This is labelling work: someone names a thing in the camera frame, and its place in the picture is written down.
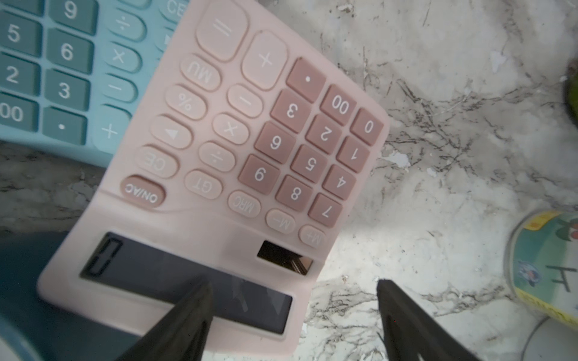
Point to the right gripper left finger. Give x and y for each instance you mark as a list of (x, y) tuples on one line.
[(182, 333)]

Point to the pink calculator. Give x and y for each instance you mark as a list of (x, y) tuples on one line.
[(241, 163)]

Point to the light blue calculator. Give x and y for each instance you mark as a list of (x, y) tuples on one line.
[(74, 71)]

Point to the dark teal storage tray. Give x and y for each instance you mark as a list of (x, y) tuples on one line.
[(33, 329)]

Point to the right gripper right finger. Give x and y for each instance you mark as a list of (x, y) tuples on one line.
[(410, 333)]

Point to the round sticker roll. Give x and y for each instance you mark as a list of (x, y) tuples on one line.
[(541, 264)]

